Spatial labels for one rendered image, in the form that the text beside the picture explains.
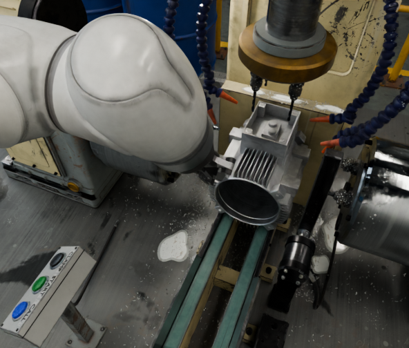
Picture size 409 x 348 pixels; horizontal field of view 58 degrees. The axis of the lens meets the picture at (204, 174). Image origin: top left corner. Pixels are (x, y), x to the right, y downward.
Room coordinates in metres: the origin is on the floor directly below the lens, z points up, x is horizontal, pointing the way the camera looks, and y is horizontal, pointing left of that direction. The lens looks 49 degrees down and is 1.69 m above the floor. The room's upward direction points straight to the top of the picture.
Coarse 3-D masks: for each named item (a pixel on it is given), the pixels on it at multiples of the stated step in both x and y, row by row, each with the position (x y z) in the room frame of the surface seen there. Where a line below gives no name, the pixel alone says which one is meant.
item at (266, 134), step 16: (256, 112) 0.66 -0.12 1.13; (272, 112) 0.67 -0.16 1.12; (288, 112) 0.66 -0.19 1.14; (256, 128) 0.62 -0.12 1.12; (272, 128) 0.60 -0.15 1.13; (288, 128) 0.62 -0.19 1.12; (240, 144) 0.58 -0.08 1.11; (256, 144) 0.57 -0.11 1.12; (272, 144) 0.55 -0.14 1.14; (288, 144) 0.56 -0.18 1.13
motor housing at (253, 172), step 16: (240, 128) 0.69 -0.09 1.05; (304, 144) 0.64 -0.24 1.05; (240, 160) 0.54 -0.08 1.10; (256, 160) 0.54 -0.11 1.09; (272, 160) 0.54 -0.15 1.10; (288, 160) 0.57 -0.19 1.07; (240, 176) 0.50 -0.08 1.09; (256, 176) 0.50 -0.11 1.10; (272, 176) 0.51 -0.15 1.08; (224, 192) 0.54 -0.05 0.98; (240, 192) 0.57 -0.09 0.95; (256, 192) 0.57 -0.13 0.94; (224, 208) 0.51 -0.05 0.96; (240, 208) 0.52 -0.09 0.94; (256, 208) 0.52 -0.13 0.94; (272, 208) 0.51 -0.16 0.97; (288, 208) 0.46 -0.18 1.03; (256, 224) 0.47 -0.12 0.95
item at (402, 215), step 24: (384, 144) 0.53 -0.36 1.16; (408, 144) 0.54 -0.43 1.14; (360, 168) 0.52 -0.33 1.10; (384, 168) 0.46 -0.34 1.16; (408, 168) 0.46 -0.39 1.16; (336, 192) 0.48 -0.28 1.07; (360, 192) 0.44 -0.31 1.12; (384, 192) 0.42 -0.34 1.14; (408, 192) 0.42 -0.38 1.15; (360, 216) 0.40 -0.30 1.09; (384, 216) 0.39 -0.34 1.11; (408, 216) 0.38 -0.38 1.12; (360, 240) 0.38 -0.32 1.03; (384, 240) 0.37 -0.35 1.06; (408, 240) 0.36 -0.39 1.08; (408, 264) 0.35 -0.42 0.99
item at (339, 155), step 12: (324, 156) 0.42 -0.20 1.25; (336, 156) 0.41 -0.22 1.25; (324, 168) 0.41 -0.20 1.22; (336, 168) 0.40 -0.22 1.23; (324, 180) 0.41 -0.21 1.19; (312, 192) 0.41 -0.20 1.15; (324, 192) 0.41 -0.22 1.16; (312, 204) 0.41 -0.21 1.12; (312, 216) 0.41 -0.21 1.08; (300, 228) 0.41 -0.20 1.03; (312, 228) 0.40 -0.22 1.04
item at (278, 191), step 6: (246, 120) 0.69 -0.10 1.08; (300, 132) 0.64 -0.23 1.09; (300, 138) 0.62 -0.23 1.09; (222, 180) 0.51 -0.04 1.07; (276, 186) 0.48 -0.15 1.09; (282, 186) 0.48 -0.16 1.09; (270, 192) 0.47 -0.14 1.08; (276, 192) 0.46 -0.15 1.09; (282, 192) 0.47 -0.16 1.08; (276, 198) 0.46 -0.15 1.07; (216, 204) 0.52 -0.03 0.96; (222, 210) 0.51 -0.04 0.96; (270, 228) 0.46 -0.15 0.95
